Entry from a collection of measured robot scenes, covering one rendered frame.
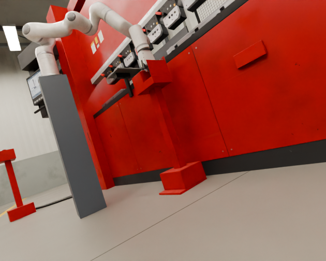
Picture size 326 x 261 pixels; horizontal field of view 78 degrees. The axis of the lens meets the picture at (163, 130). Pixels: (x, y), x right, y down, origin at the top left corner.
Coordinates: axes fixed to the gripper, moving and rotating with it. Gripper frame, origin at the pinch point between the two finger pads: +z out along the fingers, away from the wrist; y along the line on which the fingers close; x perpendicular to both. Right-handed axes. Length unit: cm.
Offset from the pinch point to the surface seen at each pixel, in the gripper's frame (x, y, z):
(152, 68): 4.9, 3.1, -1.3
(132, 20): -33, -33, -62
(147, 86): -1.9, 6.7, 6.7
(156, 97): -3.1, 2.4, 14.7
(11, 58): -772, -86, -435
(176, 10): 12, -32, -38
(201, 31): 30.3, -20.0, -9.6
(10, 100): -779, -33, -276
